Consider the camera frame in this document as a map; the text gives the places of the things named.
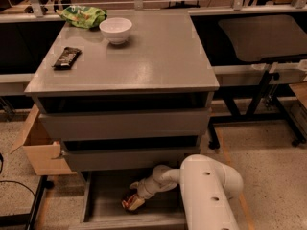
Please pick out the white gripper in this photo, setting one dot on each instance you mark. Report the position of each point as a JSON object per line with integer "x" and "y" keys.
{"x": 146, "y": 191}

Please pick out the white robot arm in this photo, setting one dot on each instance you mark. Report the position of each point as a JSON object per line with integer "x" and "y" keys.
{"x": 206, "y": 187}

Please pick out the grey open bottom drawer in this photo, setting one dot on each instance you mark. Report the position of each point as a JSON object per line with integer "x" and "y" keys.
{"x": 102, "y": 208}

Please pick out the grey middle drawer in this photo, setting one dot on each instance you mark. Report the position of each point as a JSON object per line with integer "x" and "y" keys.
{"x": 122, "y": 159}

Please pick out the grey top drawer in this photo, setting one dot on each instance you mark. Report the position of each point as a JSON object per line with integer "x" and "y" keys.
{"x": 123, "y": 125}

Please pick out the grey drawer cabinet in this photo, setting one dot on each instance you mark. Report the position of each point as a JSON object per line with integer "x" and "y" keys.
{"x": 162, "y": 67}

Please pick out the brown cardboard box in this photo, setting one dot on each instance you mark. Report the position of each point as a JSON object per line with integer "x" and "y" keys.
{"x": 43, "y": 153}

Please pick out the dark chocolate bar wrapper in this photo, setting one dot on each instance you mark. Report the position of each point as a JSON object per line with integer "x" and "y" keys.
{"x": 67, "y": 58}

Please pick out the white ceramic bowl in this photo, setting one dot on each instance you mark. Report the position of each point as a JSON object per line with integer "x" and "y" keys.
{"x": 116, "y": 30}

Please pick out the green chip bag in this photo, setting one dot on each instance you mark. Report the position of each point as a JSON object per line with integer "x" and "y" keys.
{"x": 83, "y": 16}

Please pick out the grey metal railing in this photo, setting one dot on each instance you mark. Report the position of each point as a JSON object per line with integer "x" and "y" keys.
{"x": 153, "y": 0}

